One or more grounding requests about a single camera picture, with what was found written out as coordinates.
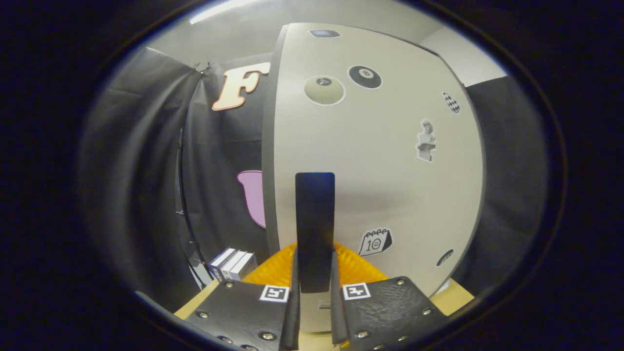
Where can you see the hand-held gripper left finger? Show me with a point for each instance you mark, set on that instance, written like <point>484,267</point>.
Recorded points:
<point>243,312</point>

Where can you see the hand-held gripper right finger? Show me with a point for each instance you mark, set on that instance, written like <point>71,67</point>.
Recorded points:
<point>385,312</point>

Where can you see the blue white book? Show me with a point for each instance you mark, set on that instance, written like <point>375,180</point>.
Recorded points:
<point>217,265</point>
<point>246,265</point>
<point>230,265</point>

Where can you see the grey cabinet body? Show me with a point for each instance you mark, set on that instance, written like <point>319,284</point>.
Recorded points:
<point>268,170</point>

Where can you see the black backdrop cloth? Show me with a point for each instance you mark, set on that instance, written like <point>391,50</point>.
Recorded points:
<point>136,170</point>

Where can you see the small backdrop clip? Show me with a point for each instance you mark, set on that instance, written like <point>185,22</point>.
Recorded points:
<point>202,67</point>

